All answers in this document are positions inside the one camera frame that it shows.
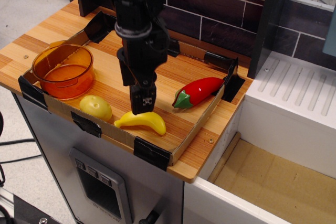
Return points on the yellow plastic toy banana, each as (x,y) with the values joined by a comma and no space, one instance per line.
(149,119)

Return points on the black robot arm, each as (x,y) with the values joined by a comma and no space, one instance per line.
(136,19)

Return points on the grey toy dishwasher cabinet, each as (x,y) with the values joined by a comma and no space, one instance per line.
(101,182)

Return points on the red plastic toy chili pepper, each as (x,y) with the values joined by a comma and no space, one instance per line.
(195,92)

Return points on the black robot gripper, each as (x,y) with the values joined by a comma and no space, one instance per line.
(138,61)

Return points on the orange transparent plastic pot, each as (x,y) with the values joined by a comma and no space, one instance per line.
(65,71)

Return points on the cardboard fence with black tape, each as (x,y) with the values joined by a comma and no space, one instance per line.
(191,134)

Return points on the dark grey vertical post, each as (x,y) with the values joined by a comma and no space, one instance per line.
(266,34)

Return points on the yellow plastic toy potato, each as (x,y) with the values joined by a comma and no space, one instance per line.
(96,106)

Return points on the white toy sink unit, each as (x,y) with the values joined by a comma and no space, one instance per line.
(275,162)

